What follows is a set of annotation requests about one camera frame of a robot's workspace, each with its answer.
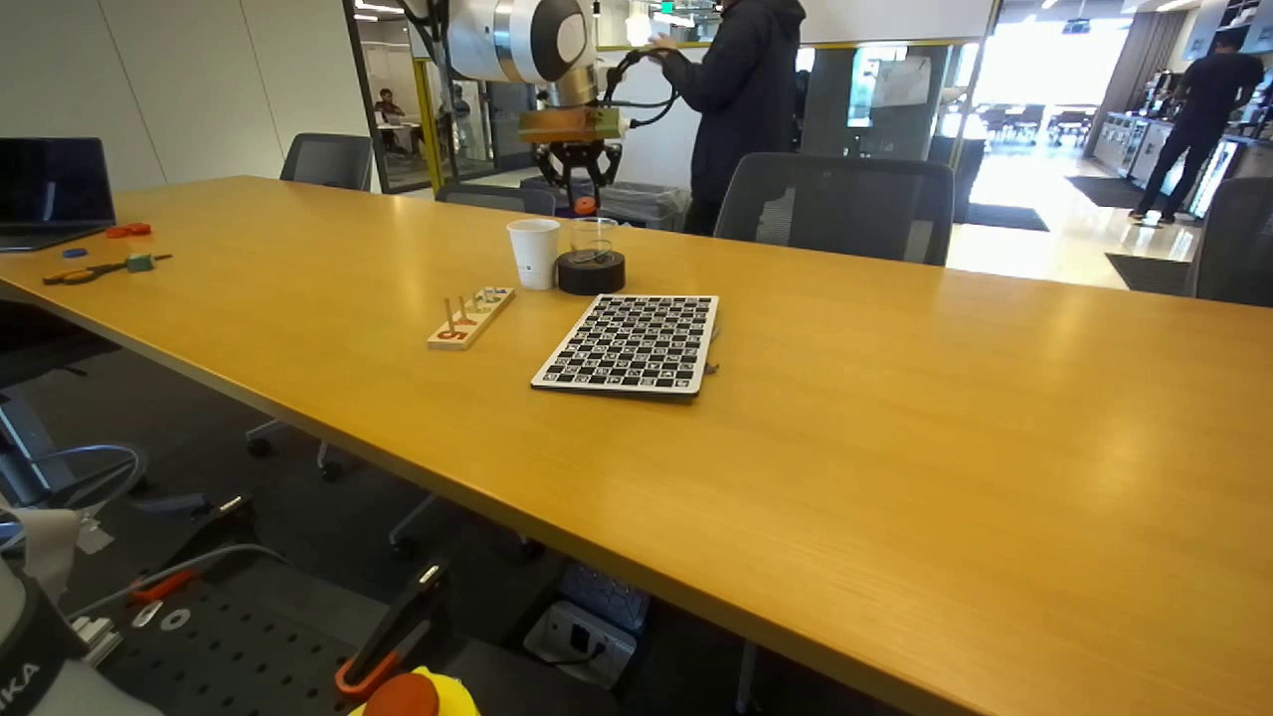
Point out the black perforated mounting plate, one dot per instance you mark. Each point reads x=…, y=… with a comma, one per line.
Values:
x=238, y=650

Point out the black tape roll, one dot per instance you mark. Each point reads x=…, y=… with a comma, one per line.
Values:
x=590, y=274

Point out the small blue toy piece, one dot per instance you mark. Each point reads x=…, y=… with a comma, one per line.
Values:
x=71, y=253

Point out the white paper cup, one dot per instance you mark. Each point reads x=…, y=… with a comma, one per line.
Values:
x=535, y=256

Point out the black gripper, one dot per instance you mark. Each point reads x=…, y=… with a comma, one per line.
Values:
x=577, y=160

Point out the blue grey office chair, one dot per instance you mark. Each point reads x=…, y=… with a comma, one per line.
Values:
x=21, y=451

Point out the green toy piece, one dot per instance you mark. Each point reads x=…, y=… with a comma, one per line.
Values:
x=139, y=264

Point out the dark grey office chair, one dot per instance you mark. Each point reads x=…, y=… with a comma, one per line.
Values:
x=1240, y=240
x=836, y=203
x=325, y=160

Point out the red flat toy piece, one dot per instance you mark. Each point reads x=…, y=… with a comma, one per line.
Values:
x=127, y=227

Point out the black laptop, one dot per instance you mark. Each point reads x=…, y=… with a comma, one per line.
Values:
x=54, y=183

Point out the grey floor power box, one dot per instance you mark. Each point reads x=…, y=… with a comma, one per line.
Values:
x=582, y=640

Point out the clear plastic cup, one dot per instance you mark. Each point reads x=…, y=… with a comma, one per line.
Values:
x=593, y=240

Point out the black white marker board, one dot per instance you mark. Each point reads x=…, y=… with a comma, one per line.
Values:
x=623, y=345

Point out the yellow framed glass partition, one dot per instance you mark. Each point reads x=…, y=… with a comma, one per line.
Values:
x=639, y=174

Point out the yellow red emergency stop button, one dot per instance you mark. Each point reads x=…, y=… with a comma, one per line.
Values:
x=413, y=697

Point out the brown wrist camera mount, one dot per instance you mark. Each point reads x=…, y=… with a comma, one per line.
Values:
x=570, y=128

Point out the wooden number puzzle board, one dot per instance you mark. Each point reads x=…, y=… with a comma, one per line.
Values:
x=469, y=319

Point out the white crumpled cloth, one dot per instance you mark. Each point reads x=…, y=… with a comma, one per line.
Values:
x=46, y=542

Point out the brown toy piece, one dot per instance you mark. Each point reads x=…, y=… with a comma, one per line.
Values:
x=66, y=274

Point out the black floor mat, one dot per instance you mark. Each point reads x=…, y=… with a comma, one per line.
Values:
x=1107, y=189
x=998, y=216

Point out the person in black hoodie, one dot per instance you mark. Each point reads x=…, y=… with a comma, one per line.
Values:
x=740, y=91

